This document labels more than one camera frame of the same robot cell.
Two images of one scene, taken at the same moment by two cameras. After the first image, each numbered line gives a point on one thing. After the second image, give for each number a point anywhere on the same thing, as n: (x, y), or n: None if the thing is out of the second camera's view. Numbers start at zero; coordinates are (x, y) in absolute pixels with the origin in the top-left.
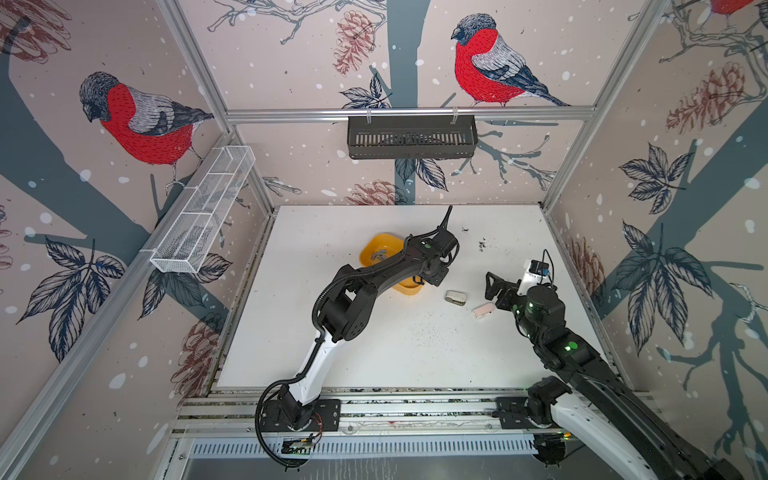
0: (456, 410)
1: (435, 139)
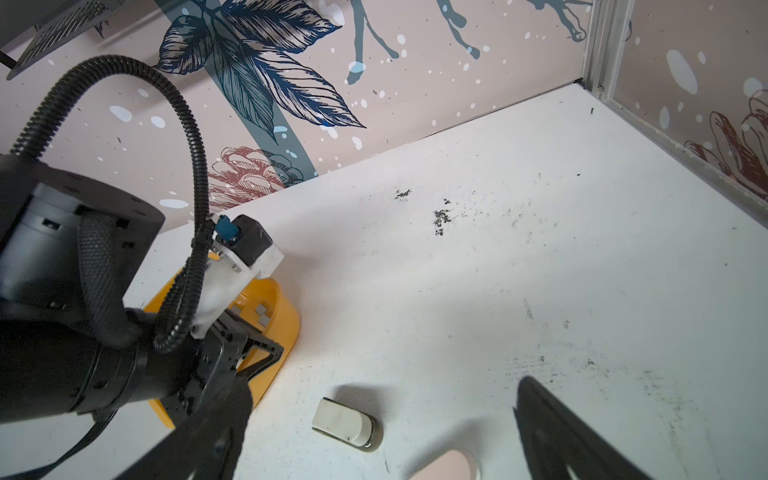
0: None
1: (58, 19)
